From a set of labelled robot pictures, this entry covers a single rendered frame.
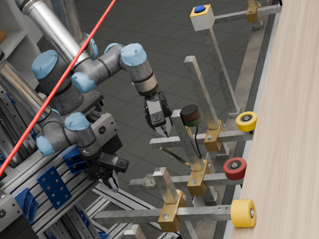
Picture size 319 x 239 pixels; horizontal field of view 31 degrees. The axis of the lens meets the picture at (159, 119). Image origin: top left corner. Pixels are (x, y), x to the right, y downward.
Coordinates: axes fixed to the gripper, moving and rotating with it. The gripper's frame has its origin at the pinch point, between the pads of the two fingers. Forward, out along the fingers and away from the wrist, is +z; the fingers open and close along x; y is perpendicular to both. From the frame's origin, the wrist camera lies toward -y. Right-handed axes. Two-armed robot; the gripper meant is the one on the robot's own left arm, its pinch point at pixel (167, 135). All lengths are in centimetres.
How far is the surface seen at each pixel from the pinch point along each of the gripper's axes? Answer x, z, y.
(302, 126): -44.9, 10.7, -4.5
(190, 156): -5.6, 6.5, -6.7
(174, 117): -5.7, -10.8, -6.7
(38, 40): 137, 92, 352
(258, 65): -41, 32, 79
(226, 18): -34, 20, 112
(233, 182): -16.8, 16.3, -14.9
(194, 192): -2.9, 16.7, -13.4
